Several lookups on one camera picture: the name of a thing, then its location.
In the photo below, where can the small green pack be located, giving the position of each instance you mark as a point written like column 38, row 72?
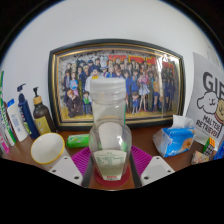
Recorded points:
column 77, row 141

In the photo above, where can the tall white box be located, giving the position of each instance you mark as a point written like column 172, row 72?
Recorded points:
column 6, row 120

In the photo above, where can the brown pump bottle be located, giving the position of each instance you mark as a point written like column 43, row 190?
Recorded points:
column 42, row 116

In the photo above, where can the patterned snack pack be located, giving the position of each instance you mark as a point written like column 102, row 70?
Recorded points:
column 199, row 157

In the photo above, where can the white mug with yellow rim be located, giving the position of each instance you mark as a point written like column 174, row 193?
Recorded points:
column 46, row 148

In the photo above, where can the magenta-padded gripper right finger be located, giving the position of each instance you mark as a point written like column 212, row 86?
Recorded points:
column 156, row 168

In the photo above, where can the white lotion bottle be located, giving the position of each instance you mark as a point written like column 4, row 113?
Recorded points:
column 16, row 121

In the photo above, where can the colourful puzzle cube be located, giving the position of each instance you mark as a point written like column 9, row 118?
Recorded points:
column 209, row 146

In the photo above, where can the framed group picture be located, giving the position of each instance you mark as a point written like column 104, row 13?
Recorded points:
column 146, row 83

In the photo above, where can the clear plastic water bottle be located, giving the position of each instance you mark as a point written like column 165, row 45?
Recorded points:
column 110, row 140

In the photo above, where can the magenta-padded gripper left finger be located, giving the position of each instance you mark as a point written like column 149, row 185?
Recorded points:
column 66, row 168

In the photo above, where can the blue tissue pack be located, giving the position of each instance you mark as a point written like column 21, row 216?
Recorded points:
column 175, row 140

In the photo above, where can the dark blue pump bottle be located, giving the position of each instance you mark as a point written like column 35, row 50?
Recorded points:
column 28, row 116

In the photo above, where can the white paper gift bag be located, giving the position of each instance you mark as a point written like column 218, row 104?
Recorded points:
column 208, row 100

